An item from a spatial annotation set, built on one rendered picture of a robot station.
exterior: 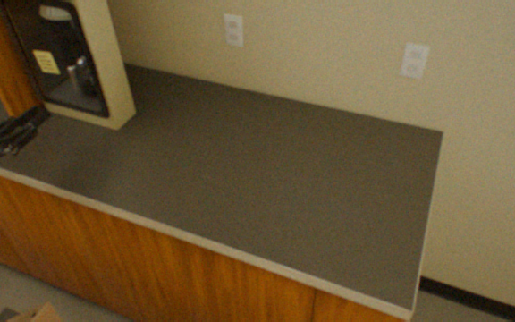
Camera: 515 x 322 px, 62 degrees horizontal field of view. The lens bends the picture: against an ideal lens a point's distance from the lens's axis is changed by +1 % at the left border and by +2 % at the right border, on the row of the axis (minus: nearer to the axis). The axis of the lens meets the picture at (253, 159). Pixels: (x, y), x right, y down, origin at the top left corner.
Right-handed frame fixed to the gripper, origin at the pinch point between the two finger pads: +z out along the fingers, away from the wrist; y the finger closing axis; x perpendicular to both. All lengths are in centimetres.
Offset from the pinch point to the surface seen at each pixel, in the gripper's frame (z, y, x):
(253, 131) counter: 40, -50, 20
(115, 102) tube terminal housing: 26.2, -5.3, 10.4
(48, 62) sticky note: 22.1, 14.0, -2.9
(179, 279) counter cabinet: -3, -41, 53
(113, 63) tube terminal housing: 30.2, -5.2, -2.0
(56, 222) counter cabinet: -3.6, 8.2, 46.3
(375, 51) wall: 67, -82, -3
